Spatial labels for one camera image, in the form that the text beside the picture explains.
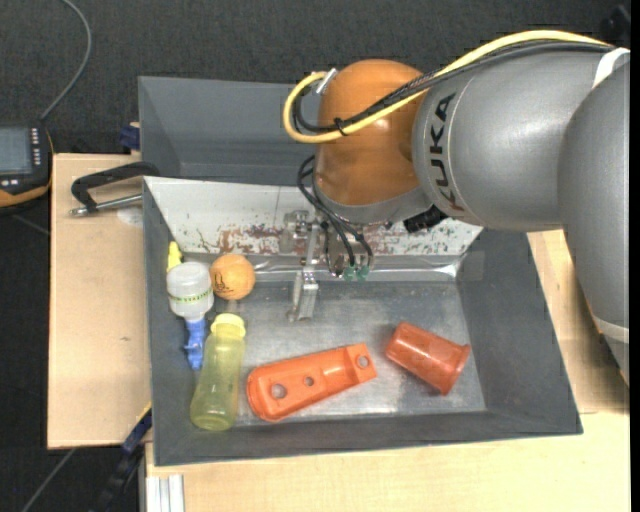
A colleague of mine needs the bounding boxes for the grey metal bin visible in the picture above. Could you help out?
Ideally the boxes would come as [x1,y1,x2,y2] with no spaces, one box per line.
[137,75,584,467]

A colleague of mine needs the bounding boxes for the orange ball with print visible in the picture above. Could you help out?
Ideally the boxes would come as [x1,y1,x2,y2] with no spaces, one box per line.
[208,253,257,302]

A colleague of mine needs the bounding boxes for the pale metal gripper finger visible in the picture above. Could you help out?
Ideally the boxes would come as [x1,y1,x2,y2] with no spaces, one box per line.
[302,272,321,321]
[285,272,306,323]

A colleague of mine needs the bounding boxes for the orange plastic part with holes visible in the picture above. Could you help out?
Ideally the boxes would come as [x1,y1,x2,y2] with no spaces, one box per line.
[245,341,379,423]

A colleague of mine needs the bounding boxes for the pale wood board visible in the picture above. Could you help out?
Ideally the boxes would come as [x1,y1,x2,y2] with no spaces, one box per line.
[46,152,154,450]

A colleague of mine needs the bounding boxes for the black cylinder on white bracket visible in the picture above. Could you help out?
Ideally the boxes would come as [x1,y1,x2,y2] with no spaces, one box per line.
[402,203,447,235]

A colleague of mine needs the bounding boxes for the yellow clear plastic bottle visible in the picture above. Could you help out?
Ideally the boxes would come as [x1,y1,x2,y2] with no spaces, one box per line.
[189,312,248,432]

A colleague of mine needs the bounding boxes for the orange plastic cup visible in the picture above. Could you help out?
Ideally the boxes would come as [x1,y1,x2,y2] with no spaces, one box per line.
[384,321,472,397]

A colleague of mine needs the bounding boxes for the white spray bottle blue trigger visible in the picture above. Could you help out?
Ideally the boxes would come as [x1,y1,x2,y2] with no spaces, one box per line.
[165,260,216,372]

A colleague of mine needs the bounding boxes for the small yellow plastic piece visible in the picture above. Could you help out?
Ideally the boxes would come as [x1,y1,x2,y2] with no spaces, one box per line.
[166,241,186,274]

